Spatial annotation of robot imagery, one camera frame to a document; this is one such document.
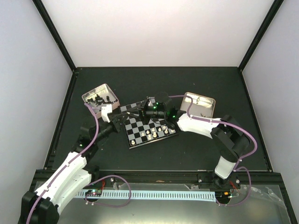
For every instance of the black frame post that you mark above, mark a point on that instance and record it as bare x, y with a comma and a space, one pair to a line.
260, 33
54, 32

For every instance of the right small circuit board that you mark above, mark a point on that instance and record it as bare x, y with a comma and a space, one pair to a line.
226, 194

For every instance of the left small circuit board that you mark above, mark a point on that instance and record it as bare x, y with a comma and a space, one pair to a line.
93, 192

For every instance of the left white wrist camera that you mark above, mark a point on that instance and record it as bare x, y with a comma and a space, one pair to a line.
105, 111

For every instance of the light blue slotted cable duct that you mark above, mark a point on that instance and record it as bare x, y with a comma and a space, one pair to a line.
152, 195

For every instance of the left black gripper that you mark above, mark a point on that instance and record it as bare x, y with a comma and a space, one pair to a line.
115, 119

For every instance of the small circuit board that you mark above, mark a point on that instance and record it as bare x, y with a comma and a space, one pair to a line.
93, 192
226, 194

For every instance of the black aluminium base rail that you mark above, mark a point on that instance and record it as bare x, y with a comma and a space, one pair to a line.
205, 179

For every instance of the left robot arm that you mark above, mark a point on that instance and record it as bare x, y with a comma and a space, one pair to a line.
47, 202

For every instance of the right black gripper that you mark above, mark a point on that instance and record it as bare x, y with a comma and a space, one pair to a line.
141, 111

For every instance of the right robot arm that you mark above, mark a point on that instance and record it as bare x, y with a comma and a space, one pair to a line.
233, 142

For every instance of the left black frame post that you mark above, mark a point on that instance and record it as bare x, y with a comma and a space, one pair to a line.
54, 32

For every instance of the pink tin box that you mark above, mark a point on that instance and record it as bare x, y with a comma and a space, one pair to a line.
101, 96

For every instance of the black and silver chessboard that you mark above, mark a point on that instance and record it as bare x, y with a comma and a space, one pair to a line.
134, 129

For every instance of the right black frame post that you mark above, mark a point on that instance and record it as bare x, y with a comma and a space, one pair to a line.
260, 33

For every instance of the gold tin box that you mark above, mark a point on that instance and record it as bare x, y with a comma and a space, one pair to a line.
202, 106

